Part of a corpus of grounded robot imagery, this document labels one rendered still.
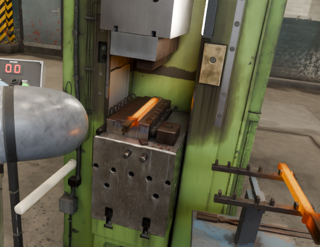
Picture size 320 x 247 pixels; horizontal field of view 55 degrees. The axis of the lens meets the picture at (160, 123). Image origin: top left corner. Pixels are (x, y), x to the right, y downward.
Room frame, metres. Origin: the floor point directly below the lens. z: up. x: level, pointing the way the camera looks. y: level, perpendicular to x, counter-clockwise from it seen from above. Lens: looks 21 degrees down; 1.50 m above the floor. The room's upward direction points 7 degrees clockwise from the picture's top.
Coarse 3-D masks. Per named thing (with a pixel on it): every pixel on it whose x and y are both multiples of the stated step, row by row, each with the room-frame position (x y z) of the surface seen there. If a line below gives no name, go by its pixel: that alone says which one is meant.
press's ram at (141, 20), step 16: (112, 0) 1.30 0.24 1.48; (128, 0) 1.29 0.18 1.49; (144, 0) 1.27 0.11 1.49; (160, 0) 1.26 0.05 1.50; (176, 0) 1.27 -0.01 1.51; (192, 0) 1.62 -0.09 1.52; (112, 16) 1.30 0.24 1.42; (128, 16) 1.28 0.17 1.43; (144, 16) 1.27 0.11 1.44; (160, 16) 1.26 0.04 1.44; (176, 16) 1.30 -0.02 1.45; (128, 32) 1.28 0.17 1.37; (144, 32) 1.27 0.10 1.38; (160, 32) 1.25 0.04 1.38; (176, 32) 1.34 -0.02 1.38
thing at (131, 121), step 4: (152, 100) 1.56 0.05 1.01; (156, 100) 1.59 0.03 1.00; (148, 104) 1.49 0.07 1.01; (152, 104) 1.51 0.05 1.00; (144, 108) 1.42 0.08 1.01; (148, 108) 1.45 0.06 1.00; (136, 112) 1.35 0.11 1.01; (140, 112) 1.36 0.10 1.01; (144, 112) 1.39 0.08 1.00; (132, 116) 1.30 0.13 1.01; (136, 116) 1.30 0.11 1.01; (140, 116) 1.33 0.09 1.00; (128, 120) 1.23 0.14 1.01; (132, 120) 1.24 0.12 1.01; (136, 120) 1.25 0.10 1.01; (124, 124) 1.18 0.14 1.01; (128, 124) 1.18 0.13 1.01; (132, 124) 1.25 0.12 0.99; (136, 124) 1.25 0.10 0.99; (124, 128) 1.17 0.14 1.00; (128, 128) 1.20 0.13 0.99
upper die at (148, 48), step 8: (112, 32) 1.30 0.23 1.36; (120, 32) 1.29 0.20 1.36; (112, 40) 1.30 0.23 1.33; (120, 40) 1.29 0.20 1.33; (128, 40) 1.28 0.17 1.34; (136, 40) 1.28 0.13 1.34; (144, 40) 1.27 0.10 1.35; (152, 40) 1.26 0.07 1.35; (160, 40) 1.30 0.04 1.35; (168, 40) 1.44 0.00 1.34; (176, 40) 1.60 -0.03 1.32; (112, 48) 1.30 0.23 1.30; (120, 48) 1.29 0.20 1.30; (128, 48) 1.28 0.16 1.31; (136, 48) 1.27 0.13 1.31; (144, 48) 1.27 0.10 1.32; (152, 48) 1.26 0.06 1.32; (160, 48) 1.31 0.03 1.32; (168, 48) 1.45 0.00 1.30; (176, 48) 1.63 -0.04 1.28; (128, 56) 1.28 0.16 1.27; (136, 56) 1.27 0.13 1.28; (144, 56) 1.27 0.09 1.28; (152, 56) 1.26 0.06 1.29; (160, 56) 1.33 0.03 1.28
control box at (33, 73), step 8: (0, 64) 1.29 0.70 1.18; (16, 64) 1.31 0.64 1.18; (24, 64) 1.32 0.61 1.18; (32, 64) 1.33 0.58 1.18; (40, 64) 1.33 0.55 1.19; (0, 72) 1.28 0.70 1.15; (24, 72) 1.30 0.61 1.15; (32, 72) 1.31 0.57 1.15; (40, 72) 1.32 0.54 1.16; (0, 80) 1.26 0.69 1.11; (24, 80) 1.28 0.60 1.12; (32, 80) 1.29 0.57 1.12; (40, 80) 1.30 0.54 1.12
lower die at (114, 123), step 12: (144, 96) 1.69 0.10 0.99; (156, 96) 1.68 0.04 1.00; (132, 108) 1.45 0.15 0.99; (156, 108) 1.49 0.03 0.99; (168, 108) 1.62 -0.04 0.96; (108, 120) 1.30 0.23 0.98; (120, 120) 1.29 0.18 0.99; (144, 120) 1.31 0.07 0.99; (108, 132) 1.30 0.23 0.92; (120, 132) 1.28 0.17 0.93; (132, 132) 1.27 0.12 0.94; (144, 132) 1.26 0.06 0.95
